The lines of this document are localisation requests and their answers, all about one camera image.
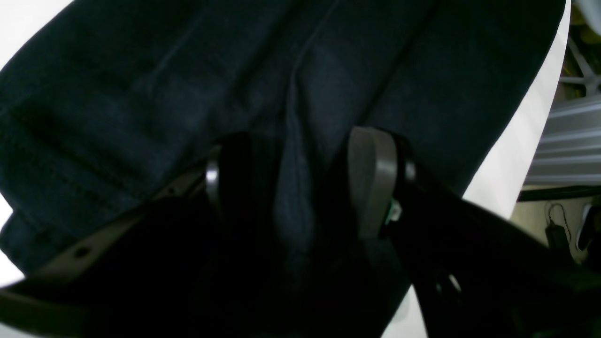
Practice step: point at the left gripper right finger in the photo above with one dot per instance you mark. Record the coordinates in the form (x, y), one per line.
(475, 274)

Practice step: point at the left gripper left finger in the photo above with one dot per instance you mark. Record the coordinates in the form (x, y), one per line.
(137, 265)

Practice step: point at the black T-shirt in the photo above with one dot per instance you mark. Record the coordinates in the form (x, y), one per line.
(112, 99)

